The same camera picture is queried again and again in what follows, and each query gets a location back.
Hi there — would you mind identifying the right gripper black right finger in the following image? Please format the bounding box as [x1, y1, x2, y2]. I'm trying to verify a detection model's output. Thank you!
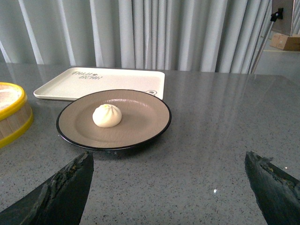
[245, 151, 300, 225]

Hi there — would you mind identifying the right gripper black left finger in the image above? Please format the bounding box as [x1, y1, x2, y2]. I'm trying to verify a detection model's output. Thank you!
[0, 152, 94, 225]

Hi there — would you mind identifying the white steamed bun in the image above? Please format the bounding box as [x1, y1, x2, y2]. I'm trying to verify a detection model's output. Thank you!
[92, 104, 122, 128]

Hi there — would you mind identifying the brown plate with black rim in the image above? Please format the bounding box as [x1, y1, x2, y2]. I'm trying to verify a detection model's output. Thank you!
[56, 90, 172, 150]

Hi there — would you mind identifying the white bear print tray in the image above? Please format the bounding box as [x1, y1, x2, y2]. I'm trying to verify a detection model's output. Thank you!
[33, 67, 165, 101]

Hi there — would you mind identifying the yellow rimmed bamboo steamer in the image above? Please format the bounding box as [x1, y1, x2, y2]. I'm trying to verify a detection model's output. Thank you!
[0, 82, 34, 147]

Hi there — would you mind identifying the white steamer liner cloth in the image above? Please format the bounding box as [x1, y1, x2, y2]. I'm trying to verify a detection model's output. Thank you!
[0, 84, 22, 110]

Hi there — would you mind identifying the brown cardboard box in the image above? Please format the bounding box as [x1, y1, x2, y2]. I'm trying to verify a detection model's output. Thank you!
[270, 33, 300, 51]

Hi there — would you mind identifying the grey reflector panel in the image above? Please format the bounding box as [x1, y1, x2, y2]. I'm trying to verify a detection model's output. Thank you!
[271, 0, 295, 36]

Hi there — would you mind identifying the grey pleated curtain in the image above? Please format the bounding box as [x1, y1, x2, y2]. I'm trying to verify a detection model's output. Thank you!
[0, 0, 270, 73]

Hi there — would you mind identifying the metal light stand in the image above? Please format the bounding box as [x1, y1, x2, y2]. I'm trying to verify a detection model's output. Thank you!
[250, 7, 284, 74]

